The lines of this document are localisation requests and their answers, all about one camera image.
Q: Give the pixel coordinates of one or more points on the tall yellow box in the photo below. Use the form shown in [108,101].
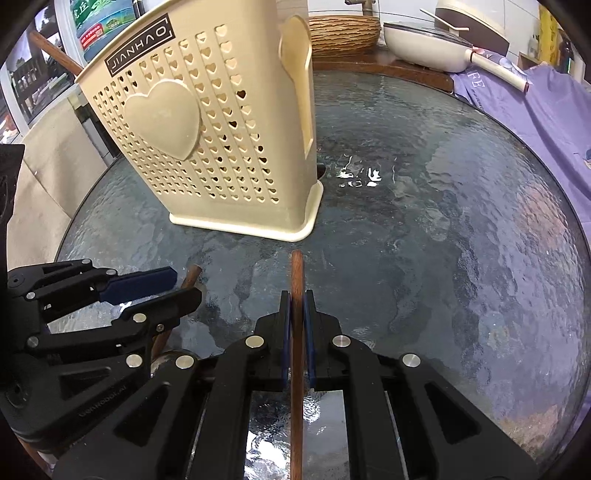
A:
[547,32]

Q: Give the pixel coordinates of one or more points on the brass faucet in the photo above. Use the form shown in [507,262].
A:
[367,5]

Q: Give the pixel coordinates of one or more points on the white rice spoon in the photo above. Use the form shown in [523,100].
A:
[443,19]

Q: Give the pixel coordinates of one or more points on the brown wooden chopstick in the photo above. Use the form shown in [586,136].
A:
[191,277]
[297,272]

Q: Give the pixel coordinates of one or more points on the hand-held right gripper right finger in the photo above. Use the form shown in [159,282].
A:
[314,341]

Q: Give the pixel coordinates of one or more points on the beige plastic utensil holder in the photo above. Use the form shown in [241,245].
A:
[207,138]

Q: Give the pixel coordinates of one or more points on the white framed window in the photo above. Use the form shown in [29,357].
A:
[32,87]

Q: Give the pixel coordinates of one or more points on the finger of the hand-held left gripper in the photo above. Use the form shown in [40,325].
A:
[138,281]
[159,309]

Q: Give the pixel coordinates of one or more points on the woven blue basin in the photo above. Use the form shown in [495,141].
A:
[346,32]

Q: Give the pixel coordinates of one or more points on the cream pot with glass lid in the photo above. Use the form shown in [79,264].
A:
[415,46]

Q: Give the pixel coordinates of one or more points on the purple floral cloth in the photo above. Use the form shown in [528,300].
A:
[545,115]

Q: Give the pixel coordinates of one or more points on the blue water jug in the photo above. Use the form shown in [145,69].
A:
[99,27]

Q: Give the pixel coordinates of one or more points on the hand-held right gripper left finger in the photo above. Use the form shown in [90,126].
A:
[279,341]

